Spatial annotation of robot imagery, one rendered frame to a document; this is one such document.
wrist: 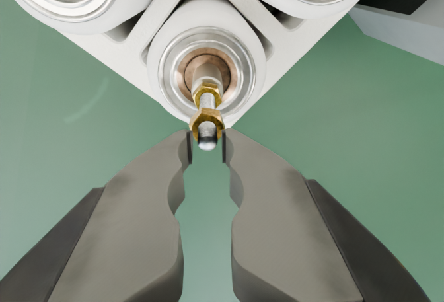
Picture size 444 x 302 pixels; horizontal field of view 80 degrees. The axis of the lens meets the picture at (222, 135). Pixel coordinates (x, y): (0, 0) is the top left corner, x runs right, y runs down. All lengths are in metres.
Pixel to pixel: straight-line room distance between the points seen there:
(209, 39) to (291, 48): 0.11
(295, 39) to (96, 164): 0.47
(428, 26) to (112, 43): 0.30
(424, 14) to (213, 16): 0.22
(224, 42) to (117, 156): 0.43
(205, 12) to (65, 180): 0.53
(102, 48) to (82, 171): 0.38
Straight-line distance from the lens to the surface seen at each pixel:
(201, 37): 0.20
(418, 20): 0.35
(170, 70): 0.21
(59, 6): 0.22
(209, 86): 0.17
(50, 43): 0.53
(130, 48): 0.29
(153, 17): 0.28
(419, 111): 0.65
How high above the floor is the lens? 0.45
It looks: 58 degrees down
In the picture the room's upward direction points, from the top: 175 degrees clockwise
